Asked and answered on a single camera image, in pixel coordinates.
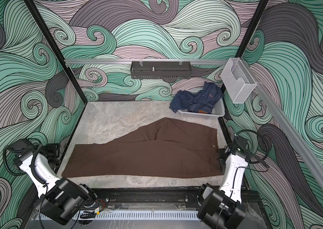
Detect white plastic laundry basket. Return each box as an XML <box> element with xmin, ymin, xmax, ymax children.
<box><xmin>178</xmin><ymin>98</ymin><xmax>225</xmax><ymax>120</ymax></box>

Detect white slotted cable duct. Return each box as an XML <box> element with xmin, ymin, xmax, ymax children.
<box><xmin>88</xmin><ymin>210</ymin><xmax>199</xmax><ymax>221</ymax></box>

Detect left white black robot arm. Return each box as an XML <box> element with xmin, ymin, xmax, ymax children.
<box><xmin>8</xmin><ymin>139</ymin><xmax>96</xmax><ymax>225</ymax></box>

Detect black corner post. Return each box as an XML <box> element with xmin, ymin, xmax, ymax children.
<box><xmin>221</xmin><ymin>0</ymin><xmax>270</xmax><ymax>94</ymax></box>
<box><xmin>24</xmin><ymin>0</ymin><xmax>88</xmax><ymax>105</ymax></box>

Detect black right corner post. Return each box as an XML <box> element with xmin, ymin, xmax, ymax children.
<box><xmin>221</xmin><ymin>0</ymin><xmax>270</xmax><ymax>94</ymax></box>

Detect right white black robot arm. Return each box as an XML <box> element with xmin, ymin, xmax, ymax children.
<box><xmin>197</xmin><ymin>146</ymin><xmax>250</xmax><ymax>229</ymax></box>

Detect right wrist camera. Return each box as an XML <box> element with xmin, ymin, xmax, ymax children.
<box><xmin>233</xmin><ymin>135</ymin><xmax>248</xmax><ymax>150</ymax></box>

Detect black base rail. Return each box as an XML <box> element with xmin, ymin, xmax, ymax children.
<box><xmin>87</xmin><ymin>186</ymin><xmax>262</xmax><ymax>208</ymax></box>

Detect brown trousers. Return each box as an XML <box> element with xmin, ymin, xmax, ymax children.
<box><xmin>62</xmin><ymin>118</ymin><xmax>221</xmax><ymax>178</ymax></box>

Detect aluminium right rail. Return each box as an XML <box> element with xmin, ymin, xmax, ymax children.
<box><xmin>239</xmin><ymin>58</ymin><xmax>323</xmax><ymax>190</ymax></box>

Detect black left corner post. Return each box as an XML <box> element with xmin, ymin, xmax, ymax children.
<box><xmin>24</xmin><ymin>0</ymin><xmax>88</xmax><ymax>105</ymax></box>

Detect aluminium rail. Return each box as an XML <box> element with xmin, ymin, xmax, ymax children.
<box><xmin>239</xmin><ymin>58</ymin><xmax>323</xmax><ymax>190</ymax></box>
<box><xmin>64</xmin><ymin>58</ymin><xmax>228</xmax><ymax>66</ymax></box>

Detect clear plastic wall bin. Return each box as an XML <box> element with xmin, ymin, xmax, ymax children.
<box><xmin>220</xmin><ymin>58</ymin><xmax>257</xmax><ymax>104</ymax></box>

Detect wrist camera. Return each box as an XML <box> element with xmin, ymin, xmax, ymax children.
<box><xmin>233</xmin><ymin>135</ymin><xmax>248</xmax><ymax>150</ymax></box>
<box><xmin>10</xmin><ymin>138</ymin><xmax>35</xmax><ymax>155</ymax></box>

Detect left black corrugated cable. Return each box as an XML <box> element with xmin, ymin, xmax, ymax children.
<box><xmin>2</xmin><ymin>139</ymin><xmax>49</xmax><ymax>185</ymax></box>

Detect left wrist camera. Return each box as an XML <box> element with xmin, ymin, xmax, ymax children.
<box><xmin>10</xmin><ymin>138</ymin><xmax>35</xmax><ymax>155</ymax></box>

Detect right black corrugated cable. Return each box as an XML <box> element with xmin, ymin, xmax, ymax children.
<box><xmin>235</xmin><ymin>129</ymin><xmax>270</xmax><ymax>173</ymax></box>

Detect aluminium rear rail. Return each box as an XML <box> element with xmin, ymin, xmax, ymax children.
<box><xmin>64</xmin><ymin>58</ymin><xmax>228</xmax><ymax>66</ymax></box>

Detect navy blue trousers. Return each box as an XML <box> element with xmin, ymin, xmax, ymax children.
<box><xmin>169</xmin><ymin>82</ymin><xmax>223</xmax><ymax>114</ymax></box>

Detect black corrugated cable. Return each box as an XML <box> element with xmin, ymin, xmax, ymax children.
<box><xmin>2</xmin><ymin>139</ymin><xmax>49</xmax><ymax>185</ymax></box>
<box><xmin>235</xmin><ymin>129</ymin><xmax>270</xmax><ymax>173</ymax></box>

